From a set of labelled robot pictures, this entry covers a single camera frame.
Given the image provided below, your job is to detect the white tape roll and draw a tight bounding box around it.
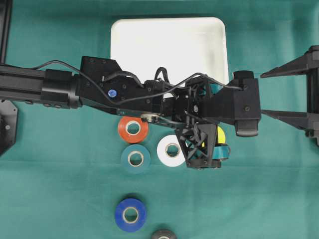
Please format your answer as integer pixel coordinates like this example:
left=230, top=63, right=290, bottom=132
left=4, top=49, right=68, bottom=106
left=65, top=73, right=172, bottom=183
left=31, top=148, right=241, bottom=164
left=157, top=135, right=185, bottom=167

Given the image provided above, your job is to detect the blue tape roll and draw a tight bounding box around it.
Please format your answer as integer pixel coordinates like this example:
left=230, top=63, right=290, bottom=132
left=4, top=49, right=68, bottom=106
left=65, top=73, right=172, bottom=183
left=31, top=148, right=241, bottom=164
left=114, top=198, right=147, bottom=233

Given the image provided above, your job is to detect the white plastic tray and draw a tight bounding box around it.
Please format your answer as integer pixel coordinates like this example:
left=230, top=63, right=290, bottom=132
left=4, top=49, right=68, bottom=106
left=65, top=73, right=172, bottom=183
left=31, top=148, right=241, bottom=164
left=110, top=17, right=229, bottom=85

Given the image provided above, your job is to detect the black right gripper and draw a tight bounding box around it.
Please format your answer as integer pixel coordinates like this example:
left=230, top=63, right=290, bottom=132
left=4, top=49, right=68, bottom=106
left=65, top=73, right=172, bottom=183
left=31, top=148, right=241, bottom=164
left=161, top=77, right=229, bottom=169

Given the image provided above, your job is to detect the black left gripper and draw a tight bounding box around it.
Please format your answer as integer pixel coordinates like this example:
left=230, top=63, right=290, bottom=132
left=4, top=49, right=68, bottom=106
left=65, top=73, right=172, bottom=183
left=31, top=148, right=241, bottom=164
left=261, top=45, right=319, bottom=146

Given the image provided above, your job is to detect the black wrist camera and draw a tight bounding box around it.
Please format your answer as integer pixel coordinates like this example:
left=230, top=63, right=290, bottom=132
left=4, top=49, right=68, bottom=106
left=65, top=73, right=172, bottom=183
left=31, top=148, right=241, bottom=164
left=201, top=71, right=262, bottom=137

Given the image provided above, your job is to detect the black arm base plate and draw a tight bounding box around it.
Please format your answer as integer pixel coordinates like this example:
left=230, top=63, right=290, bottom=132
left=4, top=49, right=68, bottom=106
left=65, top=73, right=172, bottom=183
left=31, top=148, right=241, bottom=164
left=0, top=100, right=18, bottom=155

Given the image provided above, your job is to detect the red tape roll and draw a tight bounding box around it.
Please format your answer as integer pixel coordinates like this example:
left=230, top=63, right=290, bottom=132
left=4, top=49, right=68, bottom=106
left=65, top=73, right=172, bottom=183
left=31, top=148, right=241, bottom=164
left=118, top=117, right=149, bottom=143

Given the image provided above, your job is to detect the green tape roll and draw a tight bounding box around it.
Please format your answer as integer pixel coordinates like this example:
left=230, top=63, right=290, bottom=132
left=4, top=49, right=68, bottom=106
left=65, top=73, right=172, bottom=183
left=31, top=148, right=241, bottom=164
left=121, top=144, right=151, bottom=174

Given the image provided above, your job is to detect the yellow tape roll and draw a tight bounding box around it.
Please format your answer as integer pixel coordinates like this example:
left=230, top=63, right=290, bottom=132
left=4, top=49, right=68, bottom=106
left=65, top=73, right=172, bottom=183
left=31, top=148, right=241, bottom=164
left=200, top=124, right=227, bottom=150

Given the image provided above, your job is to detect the black camera cable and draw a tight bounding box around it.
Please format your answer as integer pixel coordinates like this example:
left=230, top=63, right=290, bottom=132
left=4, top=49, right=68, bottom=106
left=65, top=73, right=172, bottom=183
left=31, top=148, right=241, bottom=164
left=31, top=59, right=247, bottom=105

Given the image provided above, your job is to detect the black tape roll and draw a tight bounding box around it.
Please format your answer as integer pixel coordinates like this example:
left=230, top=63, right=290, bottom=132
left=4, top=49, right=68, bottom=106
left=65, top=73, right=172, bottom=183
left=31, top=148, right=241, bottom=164
left=151, top=229, right=177, bottom=239

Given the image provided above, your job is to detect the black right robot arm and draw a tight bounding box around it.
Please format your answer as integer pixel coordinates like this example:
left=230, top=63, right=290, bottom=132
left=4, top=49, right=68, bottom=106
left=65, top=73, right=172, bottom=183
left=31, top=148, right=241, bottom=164
left=0, top=56, right=223, bottom=169

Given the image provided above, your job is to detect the black aluminium frame rail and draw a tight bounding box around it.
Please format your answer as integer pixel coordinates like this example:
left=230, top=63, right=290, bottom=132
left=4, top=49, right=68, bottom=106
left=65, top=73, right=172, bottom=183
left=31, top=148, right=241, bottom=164
left=0, top=0, right=13, bottom=63

